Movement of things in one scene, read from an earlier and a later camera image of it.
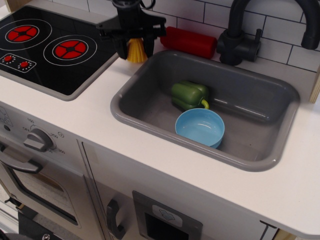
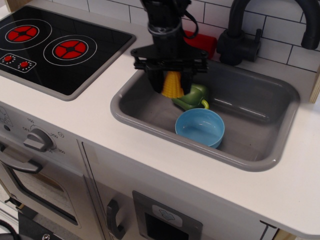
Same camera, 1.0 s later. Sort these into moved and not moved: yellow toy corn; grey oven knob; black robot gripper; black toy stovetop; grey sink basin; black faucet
Moved: black robot gripper; yellow toy corn
Not moved: grey oven knob; black faucet; black toy stovetop; grey sink basin
